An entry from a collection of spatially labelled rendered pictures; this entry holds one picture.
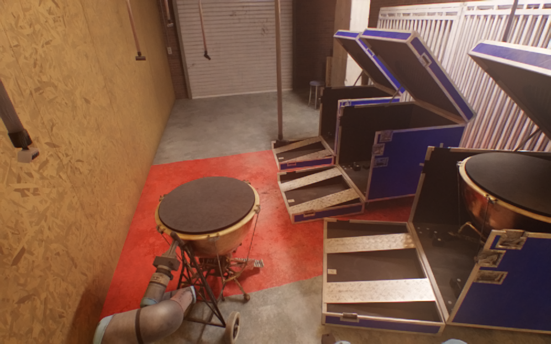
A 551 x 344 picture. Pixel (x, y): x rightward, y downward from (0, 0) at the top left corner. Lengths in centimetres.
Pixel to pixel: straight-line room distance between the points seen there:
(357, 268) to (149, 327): 186
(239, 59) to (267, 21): 125
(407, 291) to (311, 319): 73
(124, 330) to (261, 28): 769
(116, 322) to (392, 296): 180
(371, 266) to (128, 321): 198
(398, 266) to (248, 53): 679
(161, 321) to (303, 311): 138
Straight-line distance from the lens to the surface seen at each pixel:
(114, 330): 109
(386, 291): 233
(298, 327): 219
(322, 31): 876
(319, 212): 291
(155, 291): 153
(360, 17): 543
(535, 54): 188
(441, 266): 257
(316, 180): 344
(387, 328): 224
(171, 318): 109
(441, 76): 287
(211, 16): 803
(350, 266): 254
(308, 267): 251
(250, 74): 821
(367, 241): 268
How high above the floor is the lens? 189
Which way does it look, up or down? 29 degrees down
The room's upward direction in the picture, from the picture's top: 2 degrees counter-clockwise
